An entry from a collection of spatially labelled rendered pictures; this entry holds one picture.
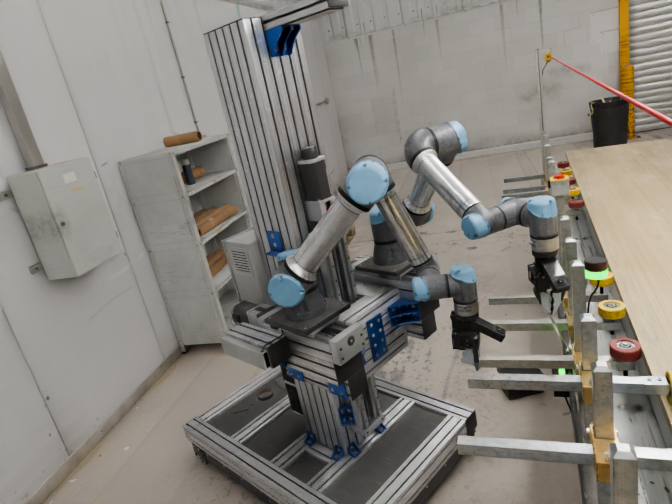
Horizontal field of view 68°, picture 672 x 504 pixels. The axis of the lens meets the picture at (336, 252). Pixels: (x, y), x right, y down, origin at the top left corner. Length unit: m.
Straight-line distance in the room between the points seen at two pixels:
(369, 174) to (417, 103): 8.07
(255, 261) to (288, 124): 0.58
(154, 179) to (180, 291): 0.86
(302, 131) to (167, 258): 2.19
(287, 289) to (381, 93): 8.13
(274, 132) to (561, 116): 8.06
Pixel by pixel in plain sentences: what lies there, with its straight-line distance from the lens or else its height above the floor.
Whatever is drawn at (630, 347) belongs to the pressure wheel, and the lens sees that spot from 1.68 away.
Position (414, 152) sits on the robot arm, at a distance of 1.67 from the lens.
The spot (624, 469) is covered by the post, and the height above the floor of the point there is 1.12.
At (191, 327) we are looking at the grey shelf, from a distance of 4.06.
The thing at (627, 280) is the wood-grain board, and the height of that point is 0.90.
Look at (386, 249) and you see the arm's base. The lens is 2.03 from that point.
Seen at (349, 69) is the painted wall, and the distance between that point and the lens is 9.60.
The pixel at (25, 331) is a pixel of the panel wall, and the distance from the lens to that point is 3.18.
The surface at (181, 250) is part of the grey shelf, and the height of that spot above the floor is 0.86.
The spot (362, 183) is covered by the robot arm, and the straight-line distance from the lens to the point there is 1.41.
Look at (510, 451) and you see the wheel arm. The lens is 1.24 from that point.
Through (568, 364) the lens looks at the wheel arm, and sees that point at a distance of 1.70.
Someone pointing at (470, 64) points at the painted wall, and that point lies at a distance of 9.39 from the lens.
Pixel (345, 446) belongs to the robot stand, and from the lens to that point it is 2.36.
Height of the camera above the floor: 1.78
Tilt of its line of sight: 19 degrees down
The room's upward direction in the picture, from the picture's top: 12 degrees counter-clockwise
